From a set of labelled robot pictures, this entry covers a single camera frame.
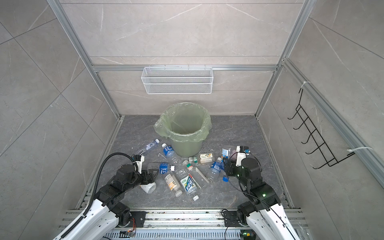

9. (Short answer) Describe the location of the white bottle orange label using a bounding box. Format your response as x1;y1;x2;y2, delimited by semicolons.
165;174;183;197

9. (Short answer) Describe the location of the clear rectangular plastic tray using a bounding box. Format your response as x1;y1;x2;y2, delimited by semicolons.
188;166;210;189

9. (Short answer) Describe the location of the green white label bottle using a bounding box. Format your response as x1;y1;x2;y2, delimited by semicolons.
176;168;199;202

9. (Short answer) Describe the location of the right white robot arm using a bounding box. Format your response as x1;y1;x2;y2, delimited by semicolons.
223;158;300;240

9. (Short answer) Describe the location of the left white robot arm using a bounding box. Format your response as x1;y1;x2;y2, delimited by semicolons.
55;164;159;240

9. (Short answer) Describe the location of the green mesh trash bin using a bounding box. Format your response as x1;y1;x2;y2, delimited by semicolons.
162;103;212;158

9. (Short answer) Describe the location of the green plastic bin liner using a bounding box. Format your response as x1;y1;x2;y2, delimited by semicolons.
154;103;213;143

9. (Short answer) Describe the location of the small beige label package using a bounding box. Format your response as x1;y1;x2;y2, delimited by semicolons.
198;152;214;164

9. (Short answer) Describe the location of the clear bottle blue cap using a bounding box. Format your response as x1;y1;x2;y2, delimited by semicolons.
136;139;160;156

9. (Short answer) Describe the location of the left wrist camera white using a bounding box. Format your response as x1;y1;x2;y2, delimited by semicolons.
132;155;145;174

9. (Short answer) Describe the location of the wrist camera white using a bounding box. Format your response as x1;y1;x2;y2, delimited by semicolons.
236;146;250;167
132;155;145;174

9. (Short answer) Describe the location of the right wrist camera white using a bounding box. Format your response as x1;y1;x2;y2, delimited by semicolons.
236;146;250;167

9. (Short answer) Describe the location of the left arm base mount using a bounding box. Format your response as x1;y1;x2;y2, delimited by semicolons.
118;211;147;228

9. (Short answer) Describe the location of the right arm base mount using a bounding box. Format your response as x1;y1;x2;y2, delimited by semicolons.
221;209;248;227

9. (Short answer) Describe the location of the left black corrugated cable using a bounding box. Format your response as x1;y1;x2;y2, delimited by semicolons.
59;152;134;238

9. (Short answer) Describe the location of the white wire wall basket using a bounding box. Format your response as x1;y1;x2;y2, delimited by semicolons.
141;67;214;95

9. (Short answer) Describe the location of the black wire hook rack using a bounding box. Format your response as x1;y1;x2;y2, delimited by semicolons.
288;89;355;170

